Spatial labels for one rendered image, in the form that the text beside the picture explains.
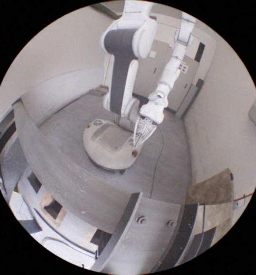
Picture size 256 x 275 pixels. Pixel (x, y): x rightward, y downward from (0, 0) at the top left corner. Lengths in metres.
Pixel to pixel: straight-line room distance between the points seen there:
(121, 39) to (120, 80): 0.22
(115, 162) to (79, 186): 0.41
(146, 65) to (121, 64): 1.83
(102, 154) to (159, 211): 0.51
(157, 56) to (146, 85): 0.84
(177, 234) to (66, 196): 0.35
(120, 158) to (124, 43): 0.66
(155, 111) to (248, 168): 1.06
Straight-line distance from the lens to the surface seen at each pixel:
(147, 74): 2.26
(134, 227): 0.27
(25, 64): 1.82
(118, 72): 0.47
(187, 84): 2.32
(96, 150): 0.64
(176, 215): 0.33
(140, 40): 0.37
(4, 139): 1.01
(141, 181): 0.98
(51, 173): 0.31
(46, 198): 1.18
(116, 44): 0.42
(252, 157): 1.14
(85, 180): 0.26
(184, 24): 0.64
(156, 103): 0.35
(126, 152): 0.63
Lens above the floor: 0.91
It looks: 49 degrees down
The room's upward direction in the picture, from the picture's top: 18 degrees clockwise
